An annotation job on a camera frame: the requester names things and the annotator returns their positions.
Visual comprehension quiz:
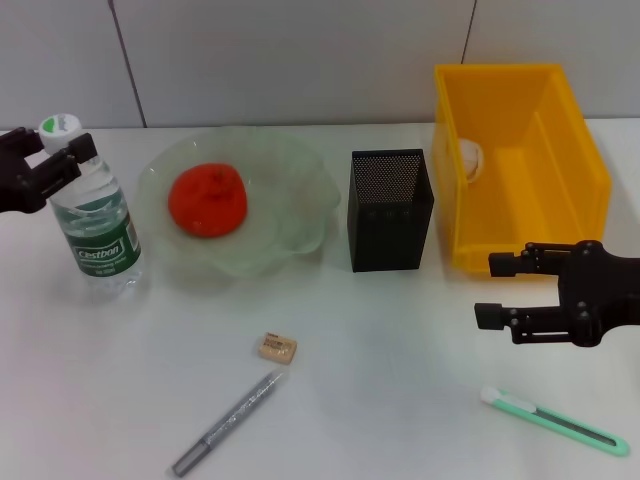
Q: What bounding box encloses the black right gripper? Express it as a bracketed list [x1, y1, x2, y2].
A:
[473, 239, 640, 350]

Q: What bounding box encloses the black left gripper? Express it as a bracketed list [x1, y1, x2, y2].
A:
[0, 126, 99, 216]

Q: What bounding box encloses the clear water bottle green label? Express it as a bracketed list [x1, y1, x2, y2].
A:
[38, 113, 144, 302]

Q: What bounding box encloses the white paper ball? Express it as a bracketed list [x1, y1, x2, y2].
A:
[457, 138, 487, 184]

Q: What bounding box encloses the mint green utility knife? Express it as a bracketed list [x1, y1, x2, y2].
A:
[479, 385, 630, 458]

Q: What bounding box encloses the orange fruit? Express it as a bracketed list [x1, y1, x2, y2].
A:
[167, 163, 250, 240]

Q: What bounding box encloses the black mesh pen holder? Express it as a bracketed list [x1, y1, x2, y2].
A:
[346, 148, 435, 274]

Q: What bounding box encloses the pale green glass fruit plate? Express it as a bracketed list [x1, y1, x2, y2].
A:
[130, 125, 342, 279]

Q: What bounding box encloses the beige eraser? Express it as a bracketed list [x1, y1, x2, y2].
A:
[257, 332, 299, 368]

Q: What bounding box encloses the grey marker pen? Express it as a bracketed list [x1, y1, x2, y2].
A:
[169, 369, 289, 477]

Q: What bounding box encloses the yellow plastic storage bin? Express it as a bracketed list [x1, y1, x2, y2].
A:
[432, 63, 612, 275]

